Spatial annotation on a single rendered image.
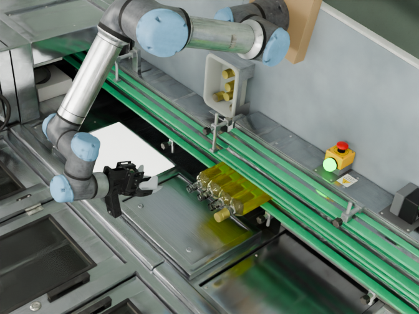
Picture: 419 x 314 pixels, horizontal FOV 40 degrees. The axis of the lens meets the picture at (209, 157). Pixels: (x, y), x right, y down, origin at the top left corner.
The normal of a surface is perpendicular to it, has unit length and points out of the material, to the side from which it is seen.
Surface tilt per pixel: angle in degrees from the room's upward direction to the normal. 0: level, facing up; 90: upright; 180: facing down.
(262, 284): 91
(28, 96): 90
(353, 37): 0
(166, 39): 79
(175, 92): 90
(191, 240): 90
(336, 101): 0
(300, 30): 4
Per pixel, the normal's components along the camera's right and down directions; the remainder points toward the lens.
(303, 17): -0.79, 0.29
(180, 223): 0.07, -0.80
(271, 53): 0.70, 0.50
